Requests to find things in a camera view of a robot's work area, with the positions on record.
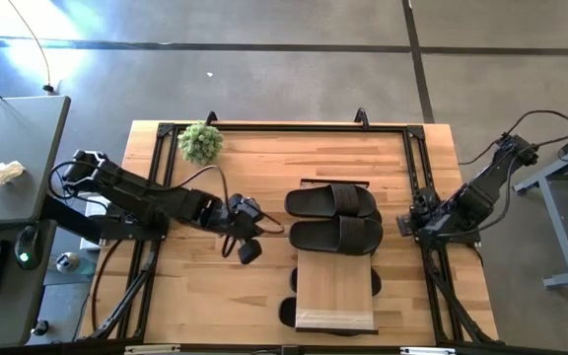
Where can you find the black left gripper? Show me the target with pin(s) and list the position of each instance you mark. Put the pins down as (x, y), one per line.
(237, 217)

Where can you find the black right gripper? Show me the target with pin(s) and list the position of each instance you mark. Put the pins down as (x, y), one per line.
(424, 209)

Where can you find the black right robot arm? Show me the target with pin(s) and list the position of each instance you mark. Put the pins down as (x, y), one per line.
(481, 194)

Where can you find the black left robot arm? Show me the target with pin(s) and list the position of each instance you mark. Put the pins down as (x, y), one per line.
(131, 190)

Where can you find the green artificial ball plant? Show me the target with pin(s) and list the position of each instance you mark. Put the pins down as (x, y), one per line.
(200, 144)

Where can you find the white power box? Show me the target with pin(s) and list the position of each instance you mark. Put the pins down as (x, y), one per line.
(94, 204)

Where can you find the black desk foot bar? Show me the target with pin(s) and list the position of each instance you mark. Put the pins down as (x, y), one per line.
(74, 222)

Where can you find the silver round can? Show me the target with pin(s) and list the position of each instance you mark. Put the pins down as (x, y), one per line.
(67, 262)

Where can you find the black computer mouse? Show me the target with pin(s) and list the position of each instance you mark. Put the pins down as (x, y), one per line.
(27, 246)

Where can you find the black round knob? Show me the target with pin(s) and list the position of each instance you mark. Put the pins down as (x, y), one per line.
(40, 328)

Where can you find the light grey desk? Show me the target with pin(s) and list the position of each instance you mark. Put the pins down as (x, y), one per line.
(18, 138)

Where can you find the crumpled white paper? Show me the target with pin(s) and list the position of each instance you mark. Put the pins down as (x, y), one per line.
(3, 173)

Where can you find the dark grey desk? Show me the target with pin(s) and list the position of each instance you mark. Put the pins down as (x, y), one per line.
(13, 305)

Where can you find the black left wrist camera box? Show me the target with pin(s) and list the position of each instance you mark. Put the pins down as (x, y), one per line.
(250, 251)

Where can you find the silver metal bracket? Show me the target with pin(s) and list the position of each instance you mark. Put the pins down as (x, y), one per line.
(427, 351)
(151, 348)

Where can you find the grey metal table frame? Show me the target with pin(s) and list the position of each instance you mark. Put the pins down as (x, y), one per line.
(557, 227)

